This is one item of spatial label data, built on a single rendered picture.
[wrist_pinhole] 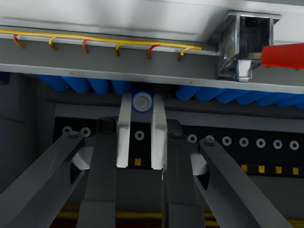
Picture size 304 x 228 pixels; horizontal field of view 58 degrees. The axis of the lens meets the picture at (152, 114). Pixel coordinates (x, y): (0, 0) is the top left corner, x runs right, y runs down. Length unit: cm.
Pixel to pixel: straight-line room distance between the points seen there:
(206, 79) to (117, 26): 7
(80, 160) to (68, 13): 8
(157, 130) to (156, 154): 2
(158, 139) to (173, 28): 7
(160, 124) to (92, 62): 6
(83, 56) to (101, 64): 1
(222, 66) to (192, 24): 3
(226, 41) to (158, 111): 6
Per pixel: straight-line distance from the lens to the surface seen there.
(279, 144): 36
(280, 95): 26
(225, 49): 16
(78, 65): 19
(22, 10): 18
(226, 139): 33
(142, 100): 22
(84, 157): 16
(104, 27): 18
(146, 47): 18
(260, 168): 35
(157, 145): 17
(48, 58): 19
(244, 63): 16
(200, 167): 16
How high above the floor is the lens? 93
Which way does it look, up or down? 12 degrees up
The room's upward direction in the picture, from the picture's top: 175 degrees counter-clockwise
